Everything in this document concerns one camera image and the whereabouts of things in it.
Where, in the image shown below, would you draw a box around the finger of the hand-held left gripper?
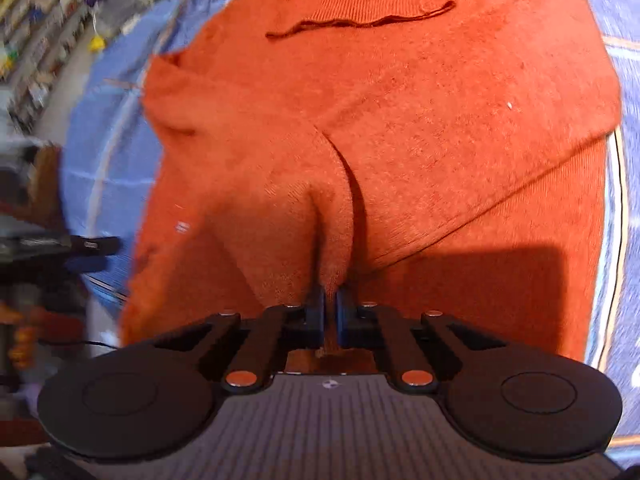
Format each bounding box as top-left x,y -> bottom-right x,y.
67,236 -> 122,273

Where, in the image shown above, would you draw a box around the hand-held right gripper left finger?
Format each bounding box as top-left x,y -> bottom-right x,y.
152,282 -> 328,394

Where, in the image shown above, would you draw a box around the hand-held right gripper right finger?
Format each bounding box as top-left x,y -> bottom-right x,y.
335,285 -> 508,394

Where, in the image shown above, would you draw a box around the orange knit sweater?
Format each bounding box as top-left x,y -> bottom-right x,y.
120,0 -> 623,377

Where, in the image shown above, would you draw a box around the blue plaid bed sheet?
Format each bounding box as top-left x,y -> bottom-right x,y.
60,0 -> 640,467

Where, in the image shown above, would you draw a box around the shelves of mixed goods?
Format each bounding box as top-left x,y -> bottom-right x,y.
0,0 -> 101,133

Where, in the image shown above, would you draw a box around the black cable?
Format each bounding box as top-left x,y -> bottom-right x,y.
42,339 -> 123,351

